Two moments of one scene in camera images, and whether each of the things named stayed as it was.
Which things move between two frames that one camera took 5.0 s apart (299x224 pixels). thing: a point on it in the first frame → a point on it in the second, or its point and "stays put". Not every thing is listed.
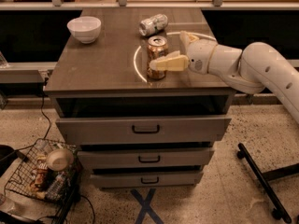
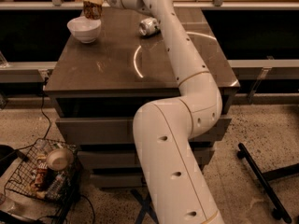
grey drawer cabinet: (134, 126) stays put
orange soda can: (157, 46) → (92, 10)
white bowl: (85, 29) stays put
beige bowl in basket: (59, 160) stays put
